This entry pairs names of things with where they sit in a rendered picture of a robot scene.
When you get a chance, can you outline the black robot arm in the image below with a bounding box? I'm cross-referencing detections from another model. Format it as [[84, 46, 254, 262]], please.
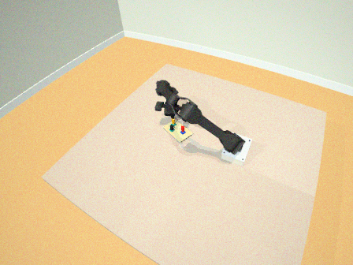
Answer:
[[155, 80, 246, 155]]

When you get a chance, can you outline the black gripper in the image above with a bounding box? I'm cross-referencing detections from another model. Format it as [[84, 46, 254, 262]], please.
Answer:
[[154, 101, 185, 119]]

